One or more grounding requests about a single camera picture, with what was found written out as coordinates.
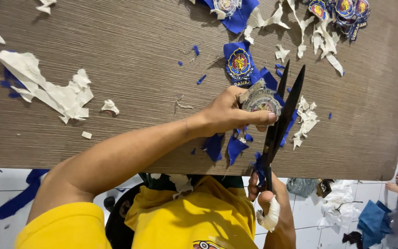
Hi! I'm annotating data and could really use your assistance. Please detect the white thumb bandage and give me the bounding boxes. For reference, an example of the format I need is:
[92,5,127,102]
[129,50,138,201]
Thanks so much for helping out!
[256,196,281,233]

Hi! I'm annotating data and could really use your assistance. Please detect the tangled white backing strips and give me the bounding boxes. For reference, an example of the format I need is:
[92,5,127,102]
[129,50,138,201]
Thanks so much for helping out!
[286,0,345,77]

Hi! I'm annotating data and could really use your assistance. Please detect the large white backing scrap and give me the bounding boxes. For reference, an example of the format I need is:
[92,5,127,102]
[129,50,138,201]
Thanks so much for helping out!
[0,50,94,125]

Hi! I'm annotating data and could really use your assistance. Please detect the long white backing strip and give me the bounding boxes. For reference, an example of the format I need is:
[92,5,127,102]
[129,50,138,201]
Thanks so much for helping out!
[243,3,291,45]

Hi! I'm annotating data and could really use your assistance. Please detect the crumpled white backing scrap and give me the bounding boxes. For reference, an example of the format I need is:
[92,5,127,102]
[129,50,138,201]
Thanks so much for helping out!
[169,174,194,200]

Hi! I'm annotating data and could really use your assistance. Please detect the long blue cloth strip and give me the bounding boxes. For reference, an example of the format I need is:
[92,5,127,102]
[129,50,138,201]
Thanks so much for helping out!
[0,169,50,220]

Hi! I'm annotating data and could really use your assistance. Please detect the person's right hand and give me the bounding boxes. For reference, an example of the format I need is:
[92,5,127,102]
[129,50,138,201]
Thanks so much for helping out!
[247,171,295,233]

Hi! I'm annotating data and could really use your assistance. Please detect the blue fabric offcut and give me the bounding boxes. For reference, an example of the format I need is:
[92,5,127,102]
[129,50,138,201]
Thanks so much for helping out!
[227,134,250,166]
[201,133,226,163]
[250,151,267,187]

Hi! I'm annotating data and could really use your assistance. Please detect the blue embroidered badge with yellow border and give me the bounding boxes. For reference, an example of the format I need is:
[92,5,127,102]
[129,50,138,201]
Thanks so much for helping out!
[223,41,262,87]

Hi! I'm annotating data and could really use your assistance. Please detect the white thread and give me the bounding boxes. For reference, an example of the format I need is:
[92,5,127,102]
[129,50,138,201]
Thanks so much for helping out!
[175,95,194,110]

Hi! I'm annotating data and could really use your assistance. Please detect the yellow shirt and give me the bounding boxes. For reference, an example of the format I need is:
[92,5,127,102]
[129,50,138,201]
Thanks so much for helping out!
[14,175,259,249]

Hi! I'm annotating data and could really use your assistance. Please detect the person's left hand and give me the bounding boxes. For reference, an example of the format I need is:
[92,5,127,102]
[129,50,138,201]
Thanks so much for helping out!
[196,85,278,137]

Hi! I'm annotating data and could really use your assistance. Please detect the white cloth pile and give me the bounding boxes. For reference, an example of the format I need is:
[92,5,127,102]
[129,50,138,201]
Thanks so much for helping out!
[318,179,363,229]

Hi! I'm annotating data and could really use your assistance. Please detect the blue fabric with untrimmed badge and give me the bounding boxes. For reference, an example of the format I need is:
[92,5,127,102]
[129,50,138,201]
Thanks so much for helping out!
[199,0,260,35]

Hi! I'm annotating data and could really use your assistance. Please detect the brown packet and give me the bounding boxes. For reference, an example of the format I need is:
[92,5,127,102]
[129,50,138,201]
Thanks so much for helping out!
[316,179,335,199]

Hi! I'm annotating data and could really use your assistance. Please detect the black fabric scissors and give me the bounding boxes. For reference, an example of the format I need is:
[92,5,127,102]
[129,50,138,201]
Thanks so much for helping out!
[262,59,306,194]

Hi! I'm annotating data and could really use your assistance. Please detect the black cloth piece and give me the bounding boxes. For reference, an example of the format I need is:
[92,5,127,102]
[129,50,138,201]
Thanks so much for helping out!
[342,231,364,247]

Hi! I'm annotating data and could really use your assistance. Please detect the folded blue cloth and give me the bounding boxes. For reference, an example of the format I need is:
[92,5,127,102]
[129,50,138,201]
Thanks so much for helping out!
[357,199,394,249]

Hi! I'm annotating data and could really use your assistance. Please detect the heap of white backing shreds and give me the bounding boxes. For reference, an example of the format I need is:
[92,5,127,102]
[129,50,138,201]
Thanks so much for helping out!
[292,96,321,151]

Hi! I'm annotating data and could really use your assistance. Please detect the pile of trimmed blue badges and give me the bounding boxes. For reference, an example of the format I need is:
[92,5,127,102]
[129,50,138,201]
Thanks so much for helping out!
[307,0,371,43]

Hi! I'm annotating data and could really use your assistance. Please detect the embroidered badge with grey backing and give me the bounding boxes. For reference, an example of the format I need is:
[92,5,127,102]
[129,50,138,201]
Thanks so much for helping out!
[238,67,299,148]

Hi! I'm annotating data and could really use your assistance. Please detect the clear plastic bag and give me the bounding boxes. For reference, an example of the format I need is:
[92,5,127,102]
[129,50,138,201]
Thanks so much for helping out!
[286,178,319,199]

